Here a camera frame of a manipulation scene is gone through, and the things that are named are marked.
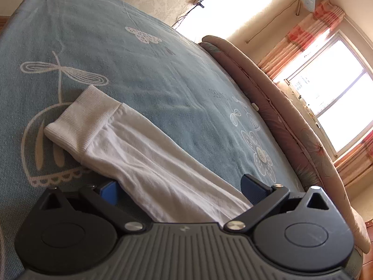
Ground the pink floral folded quilt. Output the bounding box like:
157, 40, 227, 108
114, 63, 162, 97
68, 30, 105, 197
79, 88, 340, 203
198, 35, 371, 254

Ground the black wall cable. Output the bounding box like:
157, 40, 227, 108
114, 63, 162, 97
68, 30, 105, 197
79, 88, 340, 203
171, 0, 234, 29

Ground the blue floral bed sheet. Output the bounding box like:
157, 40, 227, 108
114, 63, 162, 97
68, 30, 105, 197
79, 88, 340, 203
0, 0, 307, 280

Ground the window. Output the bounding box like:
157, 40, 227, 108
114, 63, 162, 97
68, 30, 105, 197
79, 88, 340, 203
284, 32, 373, 157

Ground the white printed long-sleeve shirt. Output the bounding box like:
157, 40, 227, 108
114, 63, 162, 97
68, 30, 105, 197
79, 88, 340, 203
44, 84, 255, 224

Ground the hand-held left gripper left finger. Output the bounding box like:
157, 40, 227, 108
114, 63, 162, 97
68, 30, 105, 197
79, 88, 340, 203
39, 181, 146, 234

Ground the pink patterned curtain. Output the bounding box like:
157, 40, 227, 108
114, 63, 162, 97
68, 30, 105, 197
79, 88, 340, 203
334, 131, 373, 188
258, 0, 346, 80

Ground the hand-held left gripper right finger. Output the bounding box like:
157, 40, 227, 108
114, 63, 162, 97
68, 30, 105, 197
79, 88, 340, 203
224, 174, 333, 234

